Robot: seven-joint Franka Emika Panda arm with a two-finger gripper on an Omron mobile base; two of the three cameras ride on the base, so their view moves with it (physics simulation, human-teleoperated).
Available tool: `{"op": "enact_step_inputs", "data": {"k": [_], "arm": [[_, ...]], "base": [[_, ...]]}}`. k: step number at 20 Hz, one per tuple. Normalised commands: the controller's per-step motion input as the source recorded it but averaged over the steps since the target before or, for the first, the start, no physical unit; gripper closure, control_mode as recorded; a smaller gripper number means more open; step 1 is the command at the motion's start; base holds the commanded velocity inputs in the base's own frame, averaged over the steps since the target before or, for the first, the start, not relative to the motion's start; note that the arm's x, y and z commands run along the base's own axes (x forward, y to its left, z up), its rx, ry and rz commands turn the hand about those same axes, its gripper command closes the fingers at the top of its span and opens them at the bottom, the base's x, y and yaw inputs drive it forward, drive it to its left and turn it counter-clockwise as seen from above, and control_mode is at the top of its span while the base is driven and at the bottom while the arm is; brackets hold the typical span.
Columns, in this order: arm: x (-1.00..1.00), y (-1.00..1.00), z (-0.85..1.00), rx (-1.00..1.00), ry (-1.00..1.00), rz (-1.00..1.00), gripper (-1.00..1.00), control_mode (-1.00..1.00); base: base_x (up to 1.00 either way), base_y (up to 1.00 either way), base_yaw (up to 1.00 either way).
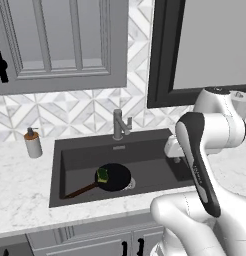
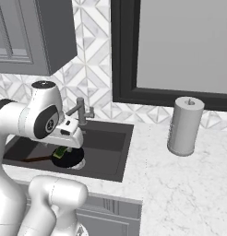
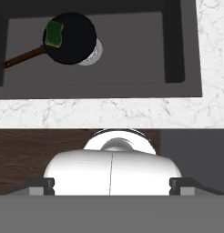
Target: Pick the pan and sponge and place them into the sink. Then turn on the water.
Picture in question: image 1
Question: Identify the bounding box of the black framed window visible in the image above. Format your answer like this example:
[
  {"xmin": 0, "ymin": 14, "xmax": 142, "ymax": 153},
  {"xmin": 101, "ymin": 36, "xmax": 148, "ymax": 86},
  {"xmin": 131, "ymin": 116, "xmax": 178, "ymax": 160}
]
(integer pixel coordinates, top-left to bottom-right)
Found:
[{"xmin": 146, "ymin": 0, "xmax": 246, "ymax": 110}]

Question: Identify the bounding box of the dark dishwasher front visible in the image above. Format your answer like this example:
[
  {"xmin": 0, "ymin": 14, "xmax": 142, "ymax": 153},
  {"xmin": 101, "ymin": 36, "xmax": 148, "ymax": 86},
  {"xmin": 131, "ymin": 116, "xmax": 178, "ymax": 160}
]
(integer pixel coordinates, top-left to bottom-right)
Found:
[{"xmin": 0, "ymin": 243, "xmax": 34, "ymax": 256}]

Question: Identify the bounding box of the grey metal tap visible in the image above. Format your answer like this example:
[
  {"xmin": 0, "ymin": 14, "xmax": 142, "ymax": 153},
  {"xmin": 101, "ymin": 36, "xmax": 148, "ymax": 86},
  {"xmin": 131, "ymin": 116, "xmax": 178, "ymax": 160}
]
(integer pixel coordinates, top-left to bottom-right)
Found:
[{"xmin": 112, "ymin": 108, "xmax": 134, "ymax": 141}]

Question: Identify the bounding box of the grey base cupboard door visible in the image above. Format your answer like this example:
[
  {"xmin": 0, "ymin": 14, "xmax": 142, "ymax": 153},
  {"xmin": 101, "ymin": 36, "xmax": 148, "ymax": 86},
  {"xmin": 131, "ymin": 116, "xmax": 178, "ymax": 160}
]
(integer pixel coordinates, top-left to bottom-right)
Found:
[
  {"xmin": 132, "ymin": 225, "xmax": 167, "ymax": 256},
  {"xmin": 32, "ymin": 231, "xmax": 133, "ymax": 256}
]

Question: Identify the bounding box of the grey wall cupboard door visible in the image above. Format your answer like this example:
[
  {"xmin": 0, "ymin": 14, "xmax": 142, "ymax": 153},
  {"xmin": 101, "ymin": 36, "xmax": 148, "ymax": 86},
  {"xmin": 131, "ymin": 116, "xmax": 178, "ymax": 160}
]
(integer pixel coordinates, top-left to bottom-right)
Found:
[{"xmin": 0, "ymin": 0, "xmax": 130, "ymax": 97}]

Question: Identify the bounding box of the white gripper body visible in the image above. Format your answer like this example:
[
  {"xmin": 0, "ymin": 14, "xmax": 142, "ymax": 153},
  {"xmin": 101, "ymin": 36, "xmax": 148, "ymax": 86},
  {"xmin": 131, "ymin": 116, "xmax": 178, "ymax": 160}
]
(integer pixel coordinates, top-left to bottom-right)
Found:
[{"xmin": 163, "ymin": 135, "xmax": 185, "ymax": 159}]

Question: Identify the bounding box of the black cupboard door handle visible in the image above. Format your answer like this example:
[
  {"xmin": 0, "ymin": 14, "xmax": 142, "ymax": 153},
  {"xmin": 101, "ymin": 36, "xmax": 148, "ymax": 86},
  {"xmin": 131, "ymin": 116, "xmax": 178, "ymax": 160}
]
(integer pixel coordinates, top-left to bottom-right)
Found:
[{"xmin": 0, "ymin": 21, "xmax": 10, "ymax": 84}]

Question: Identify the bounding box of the black pan with brown handle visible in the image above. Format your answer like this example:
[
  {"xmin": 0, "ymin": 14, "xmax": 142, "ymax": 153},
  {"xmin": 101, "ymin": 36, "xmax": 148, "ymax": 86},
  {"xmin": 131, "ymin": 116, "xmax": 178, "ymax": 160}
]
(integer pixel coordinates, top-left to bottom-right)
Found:
[{"xmin": 63, "ymin": 162, "xmax": 133, "ymax": 200}]

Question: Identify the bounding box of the white soap dispenser brown top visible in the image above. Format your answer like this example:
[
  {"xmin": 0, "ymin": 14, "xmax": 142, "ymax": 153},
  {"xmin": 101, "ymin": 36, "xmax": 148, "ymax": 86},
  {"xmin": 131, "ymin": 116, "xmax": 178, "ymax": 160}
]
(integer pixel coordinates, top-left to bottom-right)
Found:
[{"xmin": 23, "ymin": 126, "xmax": 44, "ymax": 160}]

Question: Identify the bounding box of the green and yellow sponge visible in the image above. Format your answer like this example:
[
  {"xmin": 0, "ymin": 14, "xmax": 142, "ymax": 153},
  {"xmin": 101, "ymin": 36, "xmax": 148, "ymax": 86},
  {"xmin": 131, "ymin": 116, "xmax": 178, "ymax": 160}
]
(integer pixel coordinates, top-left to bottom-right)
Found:
[{"xmin": 96, "ymin": 167, "xmax": 110, "ymax": 184}]

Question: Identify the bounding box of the dark grey sink basin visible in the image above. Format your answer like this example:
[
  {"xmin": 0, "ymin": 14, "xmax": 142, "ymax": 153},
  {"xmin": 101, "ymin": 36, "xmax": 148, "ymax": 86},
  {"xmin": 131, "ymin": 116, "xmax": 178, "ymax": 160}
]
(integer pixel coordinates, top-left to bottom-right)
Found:
[{"xmin": 48, "ymin": 127, "xmax": 197, "ymax": 209}]

